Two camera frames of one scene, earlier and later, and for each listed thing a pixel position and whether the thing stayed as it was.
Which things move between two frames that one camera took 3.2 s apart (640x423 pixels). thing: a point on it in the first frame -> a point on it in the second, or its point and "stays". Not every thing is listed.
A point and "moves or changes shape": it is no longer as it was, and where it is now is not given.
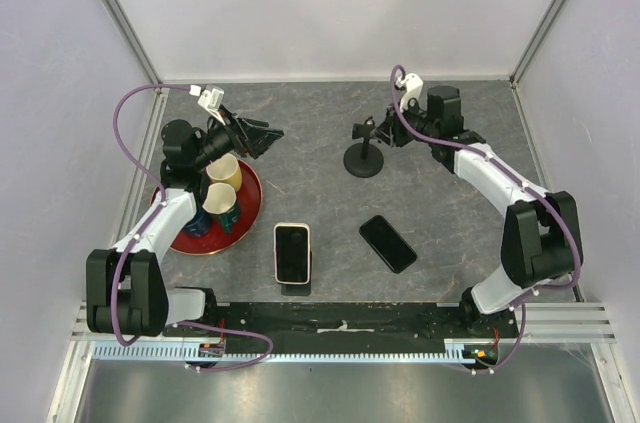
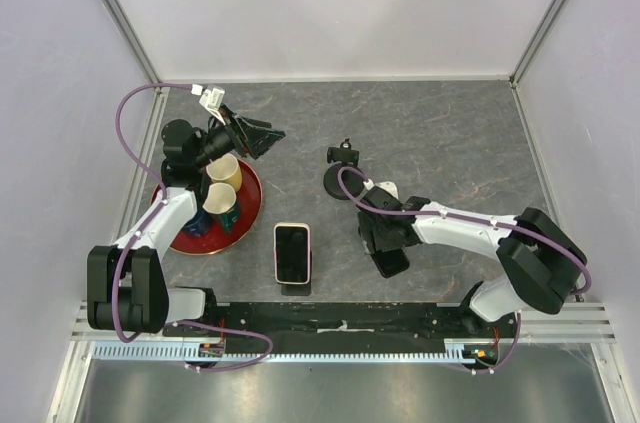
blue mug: [199, 224] stays
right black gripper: [390, 130] -> [366, 225]
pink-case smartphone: [291, 252] stays
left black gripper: [258, 138] stays
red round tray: [249, 198] stays
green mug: [230, 217] stays
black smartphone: [388, 244] moves or changes shape
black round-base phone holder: [364, 159] -> [342, 156]
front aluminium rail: [545, 322] stays
